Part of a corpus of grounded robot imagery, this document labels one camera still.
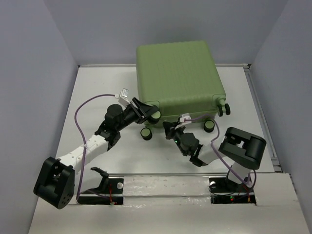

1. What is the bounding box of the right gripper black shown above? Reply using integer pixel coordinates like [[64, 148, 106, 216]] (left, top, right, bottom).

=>
[[162, 121, 188, 156]]

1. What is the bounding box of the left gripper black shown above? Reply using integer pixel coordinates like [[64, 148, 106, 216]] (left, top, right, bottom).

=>
[[116, 97, 158, 132]]

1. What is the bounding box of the green suitcase with blue lining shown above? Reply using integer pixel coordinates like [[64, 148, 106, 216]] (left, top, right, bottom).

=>
[[136, 40, 231, 140]]

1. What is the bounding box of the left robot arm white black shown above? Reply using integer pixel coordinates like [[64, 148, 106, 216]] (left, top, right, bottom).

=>
[[33, 98, 161, 209]]

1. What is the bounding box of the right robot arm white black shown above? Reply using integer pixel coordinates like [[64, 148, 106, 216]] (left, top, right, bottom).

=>
[[163, 122, 267, 191]]

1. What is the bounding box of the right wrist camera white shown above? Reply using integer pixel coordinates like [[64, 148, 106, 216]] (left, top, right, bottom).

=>
[[175, 113, 192, 130]]

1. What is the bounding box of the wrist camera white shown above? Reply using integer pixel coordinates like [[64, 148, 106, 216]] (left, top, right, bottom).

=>
[[175, 113, 192, 130], [115, 88, 130, 107]]

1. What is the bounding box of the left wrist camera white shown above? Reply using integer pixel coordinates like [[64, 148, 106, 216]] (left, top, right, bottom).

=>
[[115, 88, 130, 107]]

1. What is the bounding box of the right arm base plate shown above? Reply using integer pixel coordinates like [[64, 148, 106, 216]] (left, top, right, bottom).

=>
[[208, 177, 256, 204]]

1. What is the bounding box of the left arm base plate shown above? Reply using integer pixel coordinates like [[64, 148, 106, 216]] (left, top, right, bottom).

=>
[[78, 177, 124, 205]]

